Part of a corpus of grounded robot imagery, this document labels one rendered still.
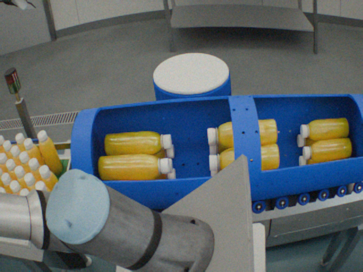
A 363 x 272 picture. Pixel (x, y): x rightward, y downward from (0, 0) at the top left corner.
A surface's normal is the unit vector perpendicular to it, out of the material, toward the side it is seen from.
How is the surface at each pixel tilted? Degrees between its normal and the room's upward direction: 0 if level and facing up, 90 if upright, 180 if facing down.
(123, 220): 49
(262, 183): 83
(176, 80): 0
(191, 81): 0
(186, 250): 34
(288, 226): 70
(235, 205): 43
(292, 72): 0
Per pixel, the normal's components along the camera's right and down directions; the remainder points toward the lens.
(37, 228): -0.14, 0.02
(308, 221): -0.05, 0.39
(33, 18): -0.04, 0.68
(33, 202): -0.25, -0.62
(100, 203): 0.60, -0.45
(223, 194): -0.76, -0.48
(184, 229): 0.38, -0.76
